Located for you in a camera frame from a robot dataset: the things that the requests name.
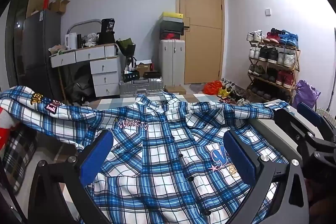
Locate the grey fridge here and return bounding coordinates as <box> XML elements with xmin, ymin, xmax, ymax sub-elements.
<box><xmin>20</xmin><ymin>9</ymin><xmax>63</xmax><ymax>100</ymax></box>

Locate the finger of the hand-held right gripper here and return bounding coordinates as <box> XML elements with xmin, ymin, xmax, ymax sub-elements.
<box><xmin>297</xmin><ymin>102</ymin><xmax>336</xmax><ymax>136</ymax></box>
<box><xmin>273</xmin><ymin>108</ymin><xmax>317</xmax><ymax>147</ymax></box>

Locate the silver suitcase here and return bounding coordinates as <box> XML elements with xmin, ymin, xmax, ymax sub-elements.
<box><xmin>118</xmin><ymin>77</ymin><xmax>165</xmax><ymax>98</ymax></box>

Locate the black paper bag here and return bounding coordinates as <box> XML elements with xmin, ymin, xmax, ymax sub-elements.
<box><xmin>98</xmin><ymin>18</ymin><xmax>116</xmax><ymax>45</ymax></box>

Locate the white desk with drawers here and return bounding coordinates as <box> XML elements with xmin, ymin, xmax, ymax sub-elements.
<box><xmin>49</xmin><ymin>43</ymin><xmax>122</xmax><ymax>104</ymax></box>

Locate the dark green bouquet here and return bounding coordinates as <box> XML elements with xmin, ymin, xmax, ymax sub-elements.
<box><xmin>116</xmin><ymin>38</ymin><xmax>137</xmax><ymax>73</ymax></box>

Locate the grey door mat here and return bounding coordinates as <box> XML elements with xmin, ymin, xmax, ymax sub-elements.
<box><xmin>189</xmin><ymin>83</ymin><xmax>208</xmax><ymax>95</ymax></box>

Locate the blue plaid shirt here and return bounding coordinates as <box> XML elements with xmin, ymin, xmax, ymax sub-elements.
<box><xmin>0</xmin><ymin>85</ymin><xmax>298</xmax><ymax>224</ymax></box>

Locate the black case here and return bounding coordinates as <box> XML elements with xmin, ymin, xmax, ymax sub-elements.
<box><xmin>143</xmin><ymin>71</ymin><xmax>161</xmax><ymax>80</ymax></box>

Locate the open cardboard box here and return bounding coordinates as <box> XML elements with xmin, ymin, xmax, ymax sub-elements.
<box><xmin>49</xmin><ymin>0</ymin><xmax>71</xmax><ymax>15</ymax></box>

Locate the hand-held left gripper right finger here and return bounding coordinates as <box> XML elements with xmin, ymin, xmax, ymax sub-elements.
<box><xmin>223</xmin><ymin>130</ymin><xmax>310</xmax><ymax>224</ymax></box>

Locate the pile of loose shoes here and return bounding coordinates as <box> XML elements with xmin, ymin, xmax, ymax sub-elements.
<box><xmin>220</xmin><ymin>78</ymin><xmax>254</xmax><ymax>107</ymax></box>

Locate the wooden door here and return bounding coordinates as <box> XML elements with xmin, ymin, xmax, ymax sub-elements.
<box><xmin>175</xmin><ymin>0</ymin><xmax>225</xmax><ymax>85</ymax></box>

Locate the flat brown cardboard box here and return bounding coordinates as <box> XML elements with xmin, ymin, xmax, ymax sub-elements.
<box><xmin>164</xmin><ymin>85</ymin><xmax>187</xmax><ymax>95</ymax></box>

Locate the arched mirror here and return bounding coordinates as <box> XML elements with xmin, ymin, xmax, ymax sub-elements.
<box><xmin>67</xmin><ymin>18</ymin><xmax>103</xmax><ymax>44</ymax></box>

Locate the yellow shoe box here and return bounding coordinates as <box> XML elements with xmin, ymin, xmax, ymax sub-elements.
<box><xmin>160</xmin><ymin>12</ymin><xmax>185</xmax><ymax>23</ymax></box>

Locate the red and white cloth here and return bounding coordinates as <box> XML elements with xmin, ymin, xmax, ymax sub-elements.
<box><xmin>0</xmin><ymin>105</ymin><xmax>17</xmax><ymax>149</ymax></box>

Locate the white suitcase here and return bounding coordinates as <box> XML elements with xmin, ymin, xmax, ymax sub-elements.
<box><xmin>160</xmin><ymin>39</ymin><xmax>186</xmax><ymax>87</ymax></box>

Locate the orange plastic bag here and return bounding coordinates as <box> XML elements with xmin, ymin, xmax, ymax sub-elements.
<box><xmin>204</xmin><ymin>80</ymin><xmax>222</xmax><ymax>96</ymax></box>

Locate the checked bed sheet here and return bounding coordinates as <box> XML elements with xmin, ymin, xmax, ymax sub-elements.
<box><xmin>93</xmin><ymin>93</ymin><xmax>225</xmax><ymax>110</ymax></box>

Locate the white electric kettle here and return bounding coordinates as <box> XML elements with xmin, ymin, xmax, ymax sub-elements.
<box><xmin>64</xmin><ymin>32</ymin><xmax>78</xmax><ymax>51</ymax></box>

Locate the black printed box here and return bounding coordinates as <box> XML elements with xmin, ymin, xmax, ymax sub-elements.
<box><xmin>123</xmin><ymin>70</ymin><xmax>140</xmax><ymax>83</ymax></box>

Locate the yellow sneakers pair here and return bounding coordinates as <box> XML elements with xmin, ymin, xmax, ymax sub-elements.
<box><xmin>216</xmin><ymin>86</ymin><xmax>232</xmax><ymax>99</ymax></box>

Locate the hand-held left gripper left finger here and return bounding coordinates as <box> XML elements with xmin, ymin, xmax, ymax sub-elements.
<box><xmin>28</xmin><ymin>130</ymin><xmax>114</xmax><ymax>224</ymax></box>

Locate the black and white plaid cloth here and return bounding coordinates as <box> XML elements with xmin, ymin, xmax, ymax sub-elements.
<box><xmin>2</xmin><ymin>129</ymin><xmax>38</xmax><ymax>194</ymax></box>

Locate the purple plastic bag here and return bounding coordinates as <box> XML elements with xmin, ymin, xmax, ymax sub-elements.
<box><xmin>292</xmin><ymin>79</ymin><xmax>321</xmax><ymax>109</ymax></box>

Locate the dark green shoe box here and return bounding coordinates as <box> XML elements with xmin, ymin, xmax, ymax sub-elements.
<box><xmin>159</xmin><ymin>20</ymin><xmax>185</xmax><ymax>33</ymax></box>

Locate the wooden shoe rack with shoes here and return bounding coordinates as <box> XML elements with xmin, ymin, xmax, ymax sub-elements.
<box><xmin>246</xmin><ymin>28</ymin><xmax>299</xmax><ymax>98</ymax></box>

